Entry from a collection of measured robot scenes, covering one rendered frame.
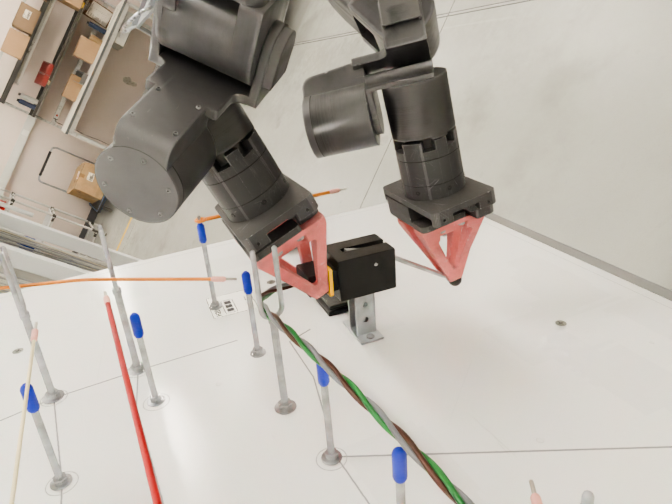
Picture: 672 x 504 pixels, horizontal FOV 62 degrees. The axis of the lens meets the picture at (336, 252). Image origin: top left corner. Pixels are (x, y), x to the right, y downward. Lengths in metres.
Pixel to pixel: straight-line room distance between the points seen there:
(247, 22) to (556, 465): 0.35
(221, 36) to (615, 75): 1.78
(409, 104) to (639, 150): 1.43
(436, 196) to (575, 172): 1.45
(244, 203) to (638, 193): 1.48
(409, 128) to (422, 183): 0.05
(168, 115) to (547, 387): 0.35
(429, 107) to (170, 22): 0.22
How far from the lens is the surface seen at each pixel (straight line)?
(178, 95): 0.38
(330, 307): 0.58
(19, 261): 1.14
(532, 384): 0.50
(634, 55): 2.07
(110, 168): 0.38
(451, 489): 0.28
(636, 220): 1.76
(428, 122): 0.49
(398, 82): 0.49
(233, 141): 0.42
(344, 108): 0.49
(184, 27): 0.39
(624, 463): 0.45
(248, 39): 0.37
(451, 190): 0.51
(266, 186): 0.44
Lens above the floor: 1.44
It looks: 32 degrees down
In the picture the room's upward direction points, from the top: 66 degrees counter-clockwise
